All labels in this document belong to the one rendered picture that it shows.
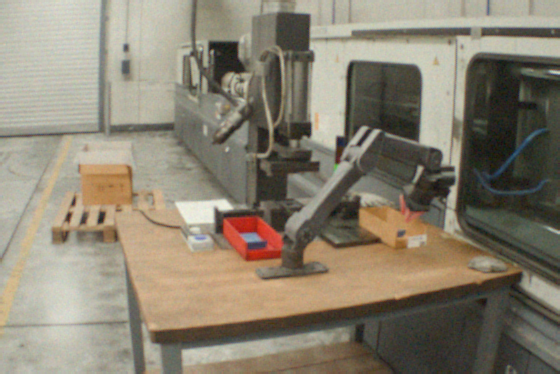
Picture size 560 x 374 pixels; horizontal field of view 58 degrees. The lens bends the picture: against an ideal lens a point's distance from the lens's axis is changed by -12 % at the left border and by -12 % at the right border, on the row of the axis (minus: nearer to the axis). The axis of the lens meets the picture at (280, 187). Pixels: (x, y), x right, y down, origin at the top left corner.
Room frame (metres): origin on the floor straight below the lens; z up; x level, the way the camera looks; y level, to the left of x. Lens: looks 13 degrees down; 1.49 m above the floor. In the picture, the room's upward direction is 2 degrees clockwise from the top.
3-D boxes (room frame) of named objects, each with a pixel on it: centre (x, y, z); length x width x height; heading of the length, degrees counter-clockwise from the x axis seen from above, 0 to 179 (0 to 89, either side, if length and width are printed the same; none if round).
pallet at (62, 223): (4.75, 1.52, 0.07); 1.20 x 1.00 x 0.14; 15
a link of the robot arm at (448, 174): (1.68, -0.49, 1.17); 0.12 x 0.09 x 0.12; 113
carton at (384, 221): (1.83, -0.39, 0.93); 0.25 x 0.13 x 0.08; 21
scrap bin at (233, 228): (1.69, 0.08, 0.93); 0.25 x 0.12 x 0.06; 21
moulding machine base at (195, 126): (7.70, 0.68, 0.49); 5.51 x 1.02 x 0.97; 18
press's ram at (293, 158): (1.97, -0.01, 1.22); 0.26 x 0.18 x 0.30; 21
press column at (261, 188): (2.16, 0.05, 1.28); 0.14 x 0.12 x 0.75; 111
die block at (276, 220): (1.91, -0.05, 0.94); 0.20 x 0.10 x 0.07; 111
